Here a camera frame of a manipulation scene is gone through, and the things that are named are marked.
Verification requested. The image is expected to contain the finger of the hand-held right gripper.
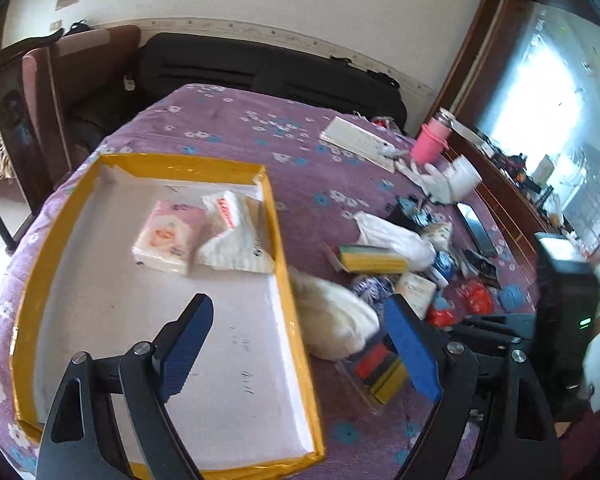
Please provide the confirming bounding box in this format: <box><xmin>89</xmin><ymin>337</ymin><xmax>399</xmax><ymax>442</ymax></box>
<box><xmin>450</xmin><ymin>311</ymin><xmax>537</xmax><ymax>360</ymax></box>

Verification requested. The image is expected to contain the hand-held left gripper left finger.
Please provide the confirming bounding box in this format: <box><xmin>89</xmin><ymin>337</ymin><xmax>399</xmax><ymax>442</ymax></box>
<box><xmin>35</xmin><ymin>293</ymin><xmax>214</xmax><ymax>480</ymax></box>

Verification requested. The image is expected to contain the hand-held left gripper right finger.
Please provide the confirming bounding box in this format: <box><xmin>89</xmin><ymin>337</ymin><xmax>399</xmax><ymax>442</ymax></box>
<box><xmin>382</xmin><ymin>294</ymin><xmax>563</xmax><ymax>480</ymax></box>

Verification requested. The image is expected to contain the blue knitted cloth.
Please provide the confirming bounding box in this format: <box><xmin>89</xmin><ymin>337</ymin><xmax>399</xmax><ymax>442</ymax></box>
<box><xmin>497</xmin><ymin>284</ymin><xmax>523</xmax><ymax>311</ymax></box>

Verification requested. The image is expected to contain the clear box of sponges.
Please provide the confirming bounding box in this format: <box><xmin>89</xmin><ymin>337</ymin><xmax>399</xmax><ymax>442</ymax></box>
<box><xmin>337</xmin><ymin>342</ymin><xmax>411</xmax><ymax>413</ymax></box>

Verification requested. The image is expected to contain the cream tissue pack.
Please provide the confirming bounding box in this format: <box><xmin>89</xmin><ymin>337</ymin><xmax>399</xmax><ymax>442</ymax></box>
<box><xmin>395</xmin><ymin>272</ymin><xmax>438</xmax><ymax>318</ymax></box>

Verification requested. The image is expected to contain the yellow cardboard box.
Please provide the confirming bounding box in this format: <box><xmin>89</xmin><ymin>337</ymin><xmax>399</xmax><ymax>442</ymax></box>
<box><xmin>10</xmin><ymin>152</ymin><xmax>327</xmax><ymax>480</ymax></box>

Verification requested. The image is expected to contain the blue Vinda tissue pack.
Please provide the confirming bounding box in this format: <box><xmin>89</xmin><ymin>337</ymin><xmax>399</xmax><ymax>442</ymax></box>
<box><xmin>350</xmin><ymin>275</ymin><xmax>396</xmax><ymax>306</ymax></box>

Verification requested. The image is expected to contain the cream fluffy cloth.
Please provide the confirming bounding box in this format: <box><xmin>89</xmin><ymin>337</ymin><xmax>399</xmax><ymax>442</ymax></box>
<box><xmin>287</xmin><ymin>265</ymin><xmax>381</xmax><ymax>361</ymax></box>

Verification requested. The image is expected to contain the yellow green sponge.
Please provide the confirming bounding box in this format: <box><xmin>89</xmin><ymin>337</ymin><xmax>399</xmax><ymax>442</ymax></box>
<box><xmin>328</xmin><ymin>244</ymin><xmax>406</xmax><ymax>275</ymax></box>

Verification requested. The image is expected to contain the white plastic bag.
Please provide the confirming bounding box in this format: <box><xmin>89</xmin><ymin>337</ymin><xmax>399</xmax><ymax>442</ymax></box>
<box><xmin>354</xmin><ymin>211</ymin><xmax>437</xmax><ymax>273</ymax></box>

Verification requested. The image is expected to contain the black smartphone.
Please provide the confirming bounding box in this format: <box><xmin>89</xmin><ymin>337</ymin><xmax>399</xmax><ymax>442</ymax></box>
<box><xmin>455</xmin><ymin>202</ymin><xmax>500</xmax><ymax>258</ymax></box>

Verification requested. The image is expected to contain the pink tissue pack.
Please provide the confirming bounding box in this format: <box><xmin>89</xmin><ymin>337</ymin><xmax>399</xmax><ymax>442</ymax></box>
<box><xmin>131</xmin><ymin>200</ymin><xmax>208</xmax><ymax>277</ymax></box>

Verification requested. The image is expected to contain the white paw print tissue pack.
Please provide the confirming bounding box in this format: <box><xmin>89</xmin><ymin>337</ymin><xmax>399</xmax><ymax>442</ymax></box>
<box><xmin>194</xmin><ymin>191</ymin><xmax>277</xmax><ymax>275</ymax></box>

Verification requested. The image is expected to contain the white cup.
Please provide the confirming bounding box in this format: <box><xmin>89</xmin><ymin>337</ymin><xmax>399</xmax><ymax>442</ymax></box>
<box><xmin>442</xmin><ymin>155</ymin><xmax>482</xmax><ymax>201</ymax></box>

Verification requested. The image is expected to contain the white glove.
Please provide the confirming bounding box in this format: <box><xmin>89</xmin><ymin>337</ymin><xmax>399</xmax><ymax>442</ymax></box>
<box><xmin>394</xmin><ymin>157</ymin><xmax>456</xmax><ymax>206</ymax></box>

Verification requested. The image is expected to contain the window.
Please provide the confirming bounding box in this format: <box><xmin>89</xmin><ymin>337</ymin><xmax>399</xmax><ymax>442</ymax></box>
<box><xmin>472</xmin><ymin>0</ymin><xmax>600</xmax><ymax>271</ymax></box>

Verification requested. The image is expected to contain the pink bottle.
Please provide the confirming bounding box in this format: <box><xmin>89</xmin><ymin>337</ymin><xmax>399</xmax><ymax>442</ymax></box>
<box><xmin>411</xmin><ymin>109</ymin><xmax>457</xmax><ymax>165</ymax></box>

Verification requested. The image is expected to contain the white notebook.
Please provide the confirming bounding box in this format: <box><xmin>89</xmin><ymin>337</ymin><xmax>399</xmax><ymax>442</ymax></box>
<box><xmin>319</xmin><ymin>116</ymin><xmax>406</xmax><ymax>173</ymax></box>

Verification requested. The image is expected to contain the purple floral tablecloth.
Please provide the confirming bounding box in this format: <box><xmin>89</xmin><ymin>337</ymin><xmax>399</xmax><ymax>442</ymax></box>
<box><xmin>0</xmin><ymin>82</ymin><xmax>546</xmax><ymax>480</ymax></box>

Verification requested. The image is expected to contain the black sofa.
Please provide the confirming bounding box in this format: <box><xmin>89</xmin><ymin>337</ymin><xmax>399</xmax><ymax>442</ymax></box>
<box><xmin>125</xmin><ymin>32</ymin><xmax>408</xmax><ymax>136</ymax></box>

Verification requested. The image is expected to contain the brown armchair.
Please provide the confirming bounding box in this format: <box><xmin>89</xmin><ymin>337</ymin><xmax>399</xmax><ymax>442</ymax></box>
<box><xmin>21</xmin><ymin>24</ymin><xmax>142</xmax><ymax>196</ymax></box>

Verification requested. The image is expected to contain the dark wooden chair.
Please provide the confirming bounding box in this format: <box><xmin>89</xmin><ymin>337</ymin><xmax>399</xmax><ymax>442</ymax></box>
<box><xmin>0</xmin><ymin>27</ymin><xmax>66</xmax><ymax>253</ymax></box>

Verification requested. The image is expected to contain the brown wooden window frame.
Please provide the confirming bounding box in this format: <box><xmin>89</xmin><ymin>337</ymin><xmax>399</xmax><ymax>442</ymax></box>
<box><xmin>422</xmin><ymin>0</ymin><xmax>600</xmax><ymax>126</ymax></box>

